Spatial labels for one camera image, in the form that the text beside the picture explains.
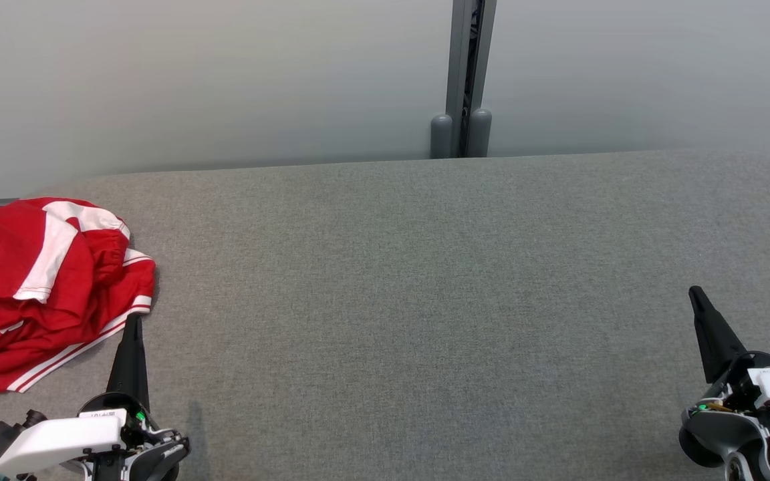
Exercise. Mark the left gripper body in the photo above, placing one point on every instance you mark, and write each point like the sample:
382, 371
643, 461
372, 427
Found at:
64, 441

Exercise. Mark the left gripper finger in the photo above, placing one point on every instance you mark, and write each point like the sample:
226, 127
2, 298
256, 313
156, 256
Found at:
130, 367

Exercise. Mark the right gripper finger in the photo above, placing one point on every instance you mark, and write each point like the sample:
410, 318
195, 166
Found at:
716, 341

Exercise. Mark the red shirt white sleeves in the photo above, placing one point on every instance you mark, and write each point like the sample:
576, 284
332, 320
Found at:
57, 334

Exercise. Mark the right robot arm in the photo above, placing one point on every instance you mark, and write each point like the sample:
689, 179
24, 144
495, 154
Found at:
712, 427

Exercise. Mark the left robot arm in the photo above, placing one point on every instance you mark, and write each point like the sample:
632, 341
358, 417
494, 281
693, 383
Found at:
151, 457

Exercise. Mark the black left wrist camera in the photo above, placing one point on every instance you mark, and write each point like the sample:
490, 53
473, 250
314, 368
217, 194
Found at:
1, 441

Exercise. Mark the grey metal partition post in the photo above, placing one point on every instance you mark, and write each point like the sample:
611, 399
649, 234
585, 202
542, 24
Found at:
457, 53

